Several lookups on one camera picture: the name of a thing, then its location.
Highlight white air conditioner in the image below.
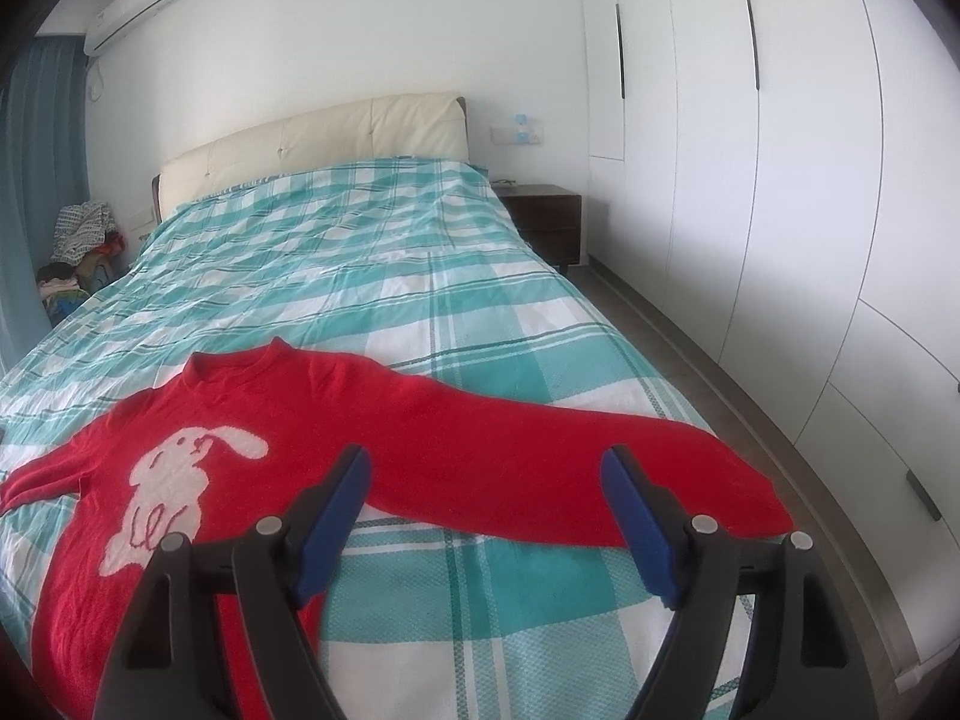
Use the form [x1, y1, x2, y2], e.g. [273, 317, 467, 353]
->
[82, 0, 192, 57]

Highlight green white plaid blanket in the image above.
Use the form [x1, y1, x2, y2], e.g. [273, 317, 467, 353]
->
[0, 156, 758, 720]

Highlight dark wooden nightstand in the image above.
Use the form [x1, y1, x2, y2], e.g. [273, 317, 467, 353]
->
[495, 184, 584, 271]

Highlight pile of mixed clothes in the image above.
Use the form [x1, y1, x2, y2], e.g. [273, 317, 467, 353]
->
[36, 201, 128, 316]

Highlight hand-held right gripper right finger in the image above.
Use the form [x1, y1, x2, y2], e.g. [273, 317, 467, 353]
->
[600, 444, 878, 720]

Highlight blue curtain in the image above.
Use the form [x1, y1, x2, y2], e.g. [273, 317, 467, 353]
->
[0, 37, 95, 368]

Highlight red sweater with white rabbit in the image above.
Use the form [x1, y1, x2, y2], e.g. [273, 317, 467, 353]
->
[0, 337, 796, 720]

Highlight white wall switch panel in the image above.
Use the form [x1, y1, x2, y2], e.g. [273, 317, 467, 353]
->
[491, 114, 542, 145]

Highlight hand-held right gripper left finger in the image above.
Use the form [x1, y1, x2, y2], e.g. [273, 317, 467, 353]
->
[90, 444, 374, 720]

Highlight cream padded headboard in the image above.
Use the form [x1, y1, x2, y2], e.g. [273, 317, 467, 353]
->
[160, 92, 472, 215]

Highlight white wardrobe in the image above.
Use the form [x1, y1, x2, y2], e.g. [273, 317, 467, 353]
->
[577, 0, 960, 698]

